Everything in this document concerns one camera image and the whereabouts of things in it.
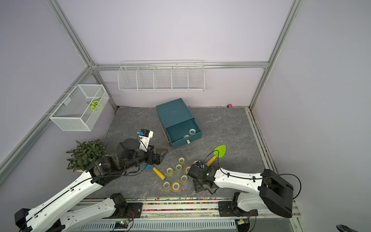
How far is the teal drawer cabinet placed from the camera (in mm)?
821

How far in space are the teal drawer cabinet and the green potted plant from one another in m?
0.38

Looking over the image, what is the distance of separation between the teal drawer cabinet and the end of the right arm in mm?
199

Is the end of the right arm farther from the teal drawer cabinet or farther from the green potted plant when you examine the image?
the green potted plant

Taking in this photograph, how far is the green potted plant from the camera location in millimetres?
717

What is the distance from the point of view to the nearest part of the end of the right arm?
571 millimetres
